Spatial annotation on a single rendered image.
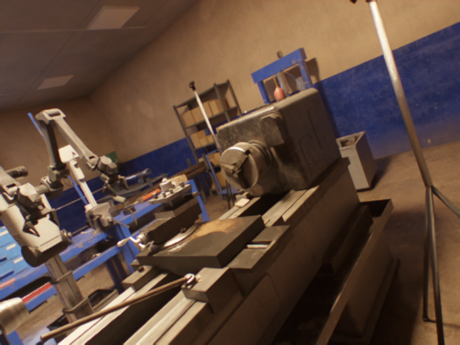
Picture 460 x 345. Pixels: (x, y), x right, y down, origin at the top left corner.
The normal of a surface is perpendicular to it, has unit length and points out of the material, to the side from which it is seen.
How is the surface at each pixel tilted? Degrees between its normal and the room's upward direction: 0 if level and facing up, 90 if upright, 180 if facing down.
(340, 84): 90
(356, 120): 90
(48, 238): 90
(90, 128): 90
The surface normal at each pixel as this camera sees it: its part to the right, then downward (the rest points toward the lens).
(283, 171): -0.61, 0.37
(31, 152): 0.70, -0.18
